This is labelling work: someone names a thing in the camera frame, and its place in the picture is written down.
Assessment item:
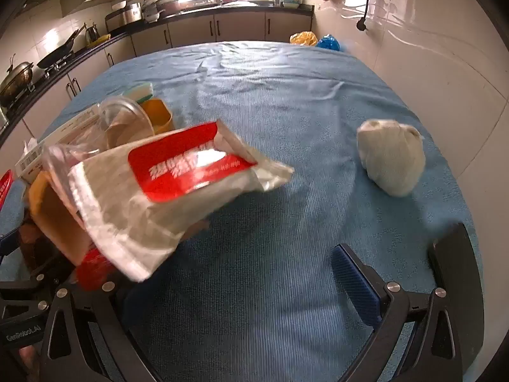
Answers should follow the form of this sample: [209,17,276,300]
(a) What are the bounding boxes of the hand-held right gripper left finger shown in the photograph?
[39,279,162,382]

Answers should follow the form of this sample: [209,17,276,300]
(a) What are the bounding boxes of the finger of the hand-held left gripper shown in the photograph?
[0,272,54,319]
[0,228,24,258]

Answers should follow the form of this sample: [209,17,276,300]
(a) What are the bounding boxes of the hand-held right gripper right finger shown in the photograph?
[331,243,466,382]

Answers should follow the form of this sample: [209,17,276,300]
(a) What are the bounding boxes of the red packet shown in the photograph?
[75,246,119,292]

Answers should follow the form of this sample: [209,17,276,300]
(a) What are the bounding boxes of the red plastic basket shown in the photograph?
[0,168,15,212]

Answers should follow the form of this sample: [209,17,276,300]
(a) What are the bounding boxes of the white printed cardboard box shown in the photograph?
[15,143,47,182]

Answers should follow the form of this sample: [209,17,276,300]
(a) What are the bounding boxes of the white paper bundle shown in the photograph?
[356,118,427,198]

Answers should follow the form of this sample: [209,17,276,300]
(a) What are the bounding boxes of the red and white plastic bag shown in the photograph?
[67,119,296,284]

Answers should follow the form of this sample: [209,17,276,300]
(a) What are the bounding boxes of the white box with coloured label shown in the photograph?
[37,107,101,149]

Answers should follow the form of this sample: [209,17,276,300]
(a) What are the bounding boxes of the clear plastic bowl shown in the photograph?
[42,96,157,223]

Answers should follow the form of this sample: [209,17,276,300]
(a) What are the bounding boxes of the yellow plastic cup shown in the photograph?
[140,99,176,137]

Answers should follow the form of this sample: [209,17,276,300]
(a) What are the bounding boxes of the green tissue pack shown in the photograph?
[120,82,154,103]

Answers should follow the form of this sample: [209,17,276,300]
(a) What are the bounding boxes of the person's left hand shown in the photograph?
[16,344,40,372]

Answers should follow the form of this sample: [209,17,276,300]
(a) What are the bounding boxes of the steel wok with lid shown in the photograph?
[0,53,36,107]

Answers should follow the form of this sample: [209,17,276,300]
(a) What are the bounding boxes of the gas stove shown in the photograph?
[0,58,78,112]

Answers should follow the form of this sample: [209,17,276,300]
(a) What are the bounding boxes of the black frying pan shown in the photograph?
[37,24,87,70]

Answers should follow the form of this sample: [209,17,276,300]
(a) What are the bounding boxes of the blue tablecloth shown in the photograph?
[0,40,488,382]

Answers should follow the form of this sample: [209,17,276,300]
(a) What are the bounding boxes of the blue plastic bag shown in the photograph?
[317,33,341,52]

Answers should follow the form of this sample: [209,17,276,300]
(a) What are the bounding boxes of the yellow plastic bag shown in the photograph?
[289,31,318,47]

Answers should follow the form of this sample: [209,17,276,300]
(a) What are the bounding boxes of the silver rice cooker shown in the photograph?
[105,2,143,28]

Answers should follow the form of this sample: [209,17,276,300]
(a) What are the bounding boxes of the white pot and bowls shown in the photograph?
[142,0,160,23]

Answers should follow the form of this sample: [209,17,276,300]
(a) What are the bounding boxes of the grey lower kitchen cabinets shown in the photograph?
[0,10,315,176]

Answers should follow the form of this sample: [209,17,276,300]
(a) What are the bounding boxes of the maroon pot with lid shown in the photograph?
[156,0,181,17]

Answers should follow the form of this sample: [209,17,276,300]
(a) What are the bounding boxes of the black kitchen countertop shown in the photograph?
[0,2,315,144]

